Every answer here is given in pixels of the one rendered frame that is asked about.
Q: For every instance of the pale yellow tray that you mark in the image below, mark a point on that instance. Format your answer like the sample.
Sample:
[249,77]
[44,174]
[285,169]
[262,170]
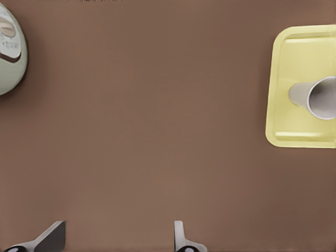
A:
[294,65]

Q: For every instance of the white IKEA cup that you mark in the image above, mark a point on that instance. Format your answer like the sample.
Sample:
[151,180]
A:
[321,98]

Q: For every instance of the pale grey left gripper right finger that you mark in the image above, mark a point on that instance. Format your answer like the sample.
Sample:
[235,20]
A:
[179,236]

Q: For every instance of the pale green round appliance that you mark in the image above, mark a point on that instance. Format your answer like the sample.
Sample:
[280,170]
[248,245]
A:
[11,71]

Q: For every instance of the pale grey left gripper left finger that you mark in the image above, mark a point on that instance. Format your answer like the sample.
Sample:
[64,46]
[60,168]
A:
[50,237]

